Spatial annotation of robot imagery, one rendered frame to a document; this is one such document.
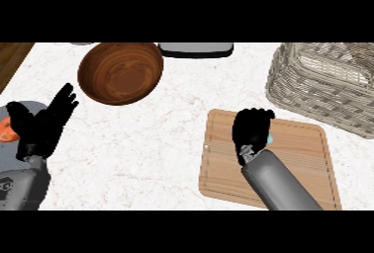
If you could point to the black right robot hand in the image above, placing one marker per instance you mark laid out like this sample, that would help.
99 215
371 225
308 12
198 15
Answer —
249 131

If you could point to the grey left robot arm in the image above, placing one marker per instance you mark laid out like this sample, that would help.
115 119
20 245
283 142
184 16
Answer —
22 184

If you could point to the grey appliance with black base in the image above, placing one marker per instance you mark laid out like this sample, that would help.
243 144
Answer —
195 50

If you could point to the wicker basket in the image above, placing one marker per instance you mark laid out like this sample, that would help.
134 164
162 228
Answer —
325 85

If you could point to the orange fruit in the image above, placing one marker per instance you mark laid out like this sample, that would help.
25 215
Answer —
5 130

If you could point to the grey plate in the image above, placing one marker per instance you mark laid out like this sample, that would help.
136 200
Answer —
14 154

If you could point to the brown wooden bowl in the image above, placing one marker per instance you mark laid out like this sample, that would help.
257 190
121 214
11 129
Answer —
119 73

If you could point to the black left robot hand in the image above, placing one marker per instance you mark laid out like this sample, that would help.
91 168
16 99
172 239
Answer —
42 126

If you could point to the pale wooden cutting board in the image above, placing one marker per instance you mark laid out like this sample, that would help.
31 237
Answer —
301 158

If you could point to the brown wooden panel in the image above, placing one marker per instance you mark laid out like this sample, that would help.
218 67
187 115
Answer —
10 61

